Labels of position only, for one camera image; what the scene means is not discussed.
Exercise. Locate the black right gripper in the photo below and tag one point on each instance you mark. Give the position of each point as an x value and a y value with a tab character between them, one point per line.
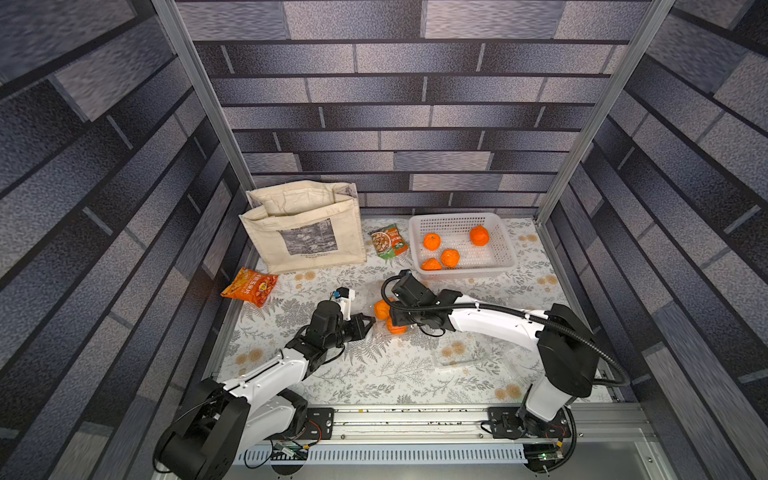
402	297

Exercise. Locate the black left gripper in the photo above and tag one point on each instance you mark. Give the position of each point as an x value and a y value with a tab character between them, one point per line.
357	322

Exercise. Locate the clear clamshell container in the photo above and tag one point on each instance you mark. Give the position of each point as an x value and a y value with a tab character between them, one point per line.
462	353
368	302

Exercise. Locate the orange fruit five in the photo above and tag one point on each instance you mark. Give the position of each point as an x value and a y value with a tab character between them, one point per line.
382	310

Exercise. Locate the orange fruit six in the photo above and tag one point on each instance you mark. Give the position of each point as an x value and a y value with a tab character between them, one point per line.
395	330

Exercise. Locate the orange fruit two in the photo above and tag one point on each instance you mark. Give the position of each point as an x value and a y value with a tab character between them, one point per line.
432	264

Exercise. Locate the orange fruit four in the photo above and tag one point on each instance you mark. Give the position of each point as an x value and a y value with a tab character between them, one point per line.
450	258

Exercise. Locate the orange fruit three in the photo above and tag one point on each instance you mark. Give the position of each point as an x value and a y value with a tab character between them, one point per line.
432	241

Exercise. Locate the orange fruit one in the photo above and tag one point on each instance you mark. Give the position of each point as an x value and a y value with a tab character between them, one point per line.
479	236

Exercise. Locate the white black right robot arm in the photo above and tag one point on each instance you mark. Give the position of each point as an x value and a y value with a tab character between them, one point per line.
566	350

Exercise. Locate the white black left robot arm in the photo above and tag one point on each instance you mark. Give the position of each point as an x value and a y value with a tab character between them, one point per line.
223	420

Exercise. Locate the green red snack packet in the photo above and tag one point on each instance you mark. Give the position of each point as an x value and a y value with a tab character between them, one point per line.
388	242

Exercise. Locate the white plastic perforated basket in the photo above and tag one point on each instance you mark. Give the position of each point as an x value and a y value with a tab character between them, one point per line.
493	259

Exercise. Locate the floral patterned table cloth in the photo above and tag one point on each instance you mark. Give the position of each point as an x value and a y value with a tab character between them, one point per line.
385	370

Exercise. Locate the orange red snack bag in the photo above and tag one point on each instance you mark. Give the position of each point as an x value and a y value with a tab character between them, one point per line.
251	286

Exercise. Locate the cream Monet canvas tote bag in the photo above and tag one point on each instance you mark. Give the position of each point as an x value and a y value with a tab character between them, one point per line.
305	225

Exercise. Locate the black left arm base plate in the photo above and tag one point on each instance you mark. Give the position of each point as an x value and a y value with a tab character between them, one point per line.
312	424

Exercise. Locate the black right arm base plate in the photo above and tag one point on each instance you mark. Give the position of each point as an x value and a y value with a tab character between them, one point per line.
505	422

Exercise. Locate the aluminium front rail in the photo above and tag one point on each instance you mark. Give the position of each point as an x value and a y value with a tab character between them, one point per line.
392	424

